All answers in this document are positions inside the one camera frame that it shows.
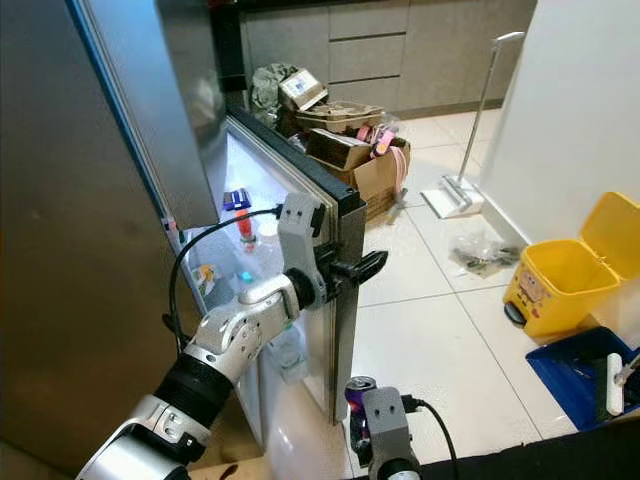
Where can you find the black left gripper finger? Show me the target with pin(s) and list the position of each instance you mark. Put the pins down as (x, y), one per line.
(365, 268)

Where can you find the purple drink can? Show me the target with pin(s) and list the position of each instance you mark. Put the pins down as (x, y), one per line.
(360, 390)

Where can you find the fridge door with shelves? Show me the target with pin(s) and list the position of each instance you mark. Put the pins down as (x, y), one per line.
(260, 165)

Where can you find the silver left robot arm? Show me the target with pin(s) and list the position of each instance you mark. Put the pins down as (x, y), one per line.
(240, 320)

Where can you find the grey steel fridge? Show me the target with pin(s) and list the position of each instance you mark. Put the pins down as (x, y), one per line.
(100, 200)

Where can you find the water bottle teal cap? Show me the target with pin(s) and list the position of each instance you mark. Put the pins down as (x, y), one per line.
(245, 277)

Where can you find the open brown cardboard box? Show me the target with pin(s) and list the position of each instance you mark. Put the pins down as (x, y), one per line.
(380, 180)

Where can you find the bottle with orange cap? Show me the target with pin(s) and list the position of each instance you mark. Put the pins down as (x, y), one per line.
(245, 228)

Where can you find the white flat mop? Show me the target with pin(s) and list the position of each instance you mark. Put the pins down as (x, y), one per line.
(450, 200)

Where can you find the dark blue packet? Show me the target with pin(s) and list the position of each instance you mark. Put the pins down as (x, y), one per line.
(237, 198)

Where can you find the flat clear plastic bag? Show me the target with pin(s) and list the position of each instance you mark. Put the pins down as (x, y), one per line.
(485, 255)

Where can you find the brown egg carton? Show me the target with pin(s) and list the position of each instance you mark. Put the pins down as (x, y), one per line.
(340, 115)

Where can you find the cardboard box white label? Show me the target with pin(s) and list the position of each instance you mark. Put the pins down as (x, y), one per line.
(302, 88)

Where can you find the green-grey bag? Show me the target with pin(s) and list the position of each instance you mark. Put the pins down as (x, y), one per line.
(265, 95)

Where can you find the yellow pedal bin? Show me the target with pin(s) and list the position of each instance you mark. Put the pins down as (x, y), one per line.
(560, 290)

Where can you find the grey kitchen cabinets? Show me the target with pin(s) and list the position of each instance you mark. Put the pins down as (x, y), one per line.
(370, 60)

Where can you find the blue plastic tray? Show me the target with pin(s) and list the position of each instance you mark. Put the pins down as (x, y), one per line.
(570, 375)

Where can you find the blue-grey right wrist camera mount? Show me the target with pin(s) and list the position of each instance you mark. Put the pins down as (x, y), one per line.
(385, 420)

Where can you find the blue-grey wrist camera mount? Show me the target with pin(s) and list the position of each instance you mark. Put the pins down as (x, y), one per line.
(300, 225)
(385, 420)

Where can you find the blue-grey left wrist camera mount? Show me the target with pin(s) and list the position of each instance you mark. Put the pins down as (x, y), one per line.
(300, 225)

